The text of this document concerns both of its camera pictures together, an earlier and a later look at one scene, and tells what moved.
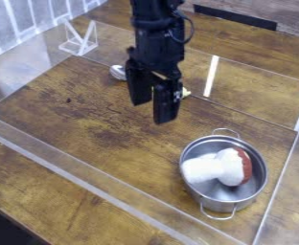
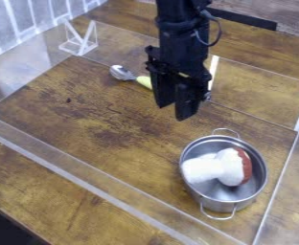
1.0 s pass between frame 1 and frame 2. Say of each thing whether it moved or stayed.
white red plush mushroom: stayed
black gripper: moved
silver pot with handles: stayed
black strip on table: stayed
